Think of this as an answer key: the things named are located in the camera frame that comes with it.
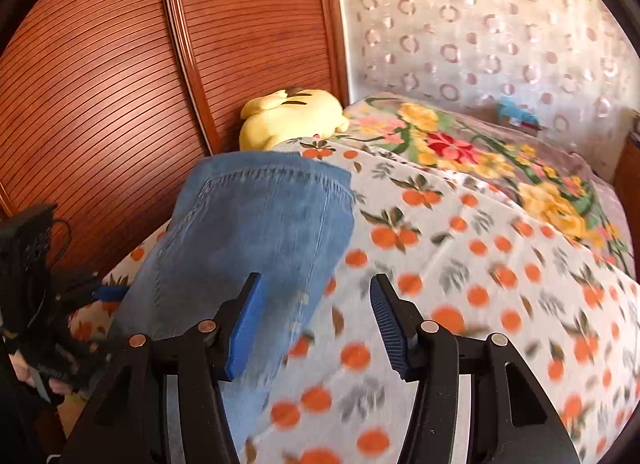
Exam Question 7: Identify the person's left hand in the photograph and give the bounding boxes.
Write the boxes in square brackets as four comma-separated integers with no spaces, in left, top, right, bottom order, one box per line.
[10,347,68,405]

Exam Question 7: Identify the blue denim pants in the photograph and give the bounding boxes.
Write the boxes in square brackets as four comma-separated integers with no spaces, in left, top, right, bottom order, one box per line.
[107,149,357,450]

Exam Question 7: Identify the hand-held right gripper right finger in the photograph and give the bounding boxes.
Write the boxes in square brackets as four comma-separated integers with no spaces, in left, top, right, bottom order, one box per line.
[369,273,583,464]

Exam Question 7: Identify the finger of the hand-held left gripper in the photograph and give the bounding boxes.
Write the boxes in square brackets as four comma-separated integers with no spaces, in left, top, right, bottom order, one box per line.
[60,273,131,309]

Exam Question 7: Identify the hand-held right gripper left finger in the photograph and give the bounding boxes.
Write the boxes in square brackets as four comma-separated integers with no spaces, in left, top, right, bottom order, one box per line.
[60,271,266,464]

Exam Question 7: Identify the wooden louvred wardrobe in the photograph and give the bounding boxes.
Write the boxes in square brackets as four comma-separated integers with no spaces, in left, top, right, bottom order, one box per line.
[0,0,351,295]

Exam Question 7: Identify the floral blanket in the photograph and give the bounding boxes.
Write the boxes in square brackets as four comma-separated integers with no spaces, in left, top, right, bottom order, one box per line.
[342,92,632,270]

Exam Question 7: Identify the blue plastic package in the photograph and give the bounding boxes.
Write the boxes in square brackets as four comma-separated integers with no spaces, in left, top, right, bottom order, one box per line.
[497,97,541,127]

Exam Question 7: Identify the yellow plush toy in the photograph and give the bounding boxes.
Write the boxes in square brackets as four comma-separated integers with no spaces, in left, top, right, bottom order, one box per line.
[239,87,351,151]

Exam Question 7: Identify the orange fruit print bedsheet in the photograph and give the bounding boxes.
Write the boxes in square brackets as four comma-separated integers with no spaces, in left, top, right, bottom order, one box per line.
[67,137,640,464]

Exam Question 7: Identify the thin black cable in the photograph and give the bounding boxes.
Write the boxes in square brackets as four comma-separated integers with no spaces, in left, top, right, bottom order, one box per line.
[47,217,72,265]

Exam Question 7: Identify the sheer circle-patterned curtain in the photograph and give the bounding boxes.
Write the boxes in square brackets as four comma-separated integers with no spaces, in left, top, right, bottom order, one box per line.
[332,0,636,180]

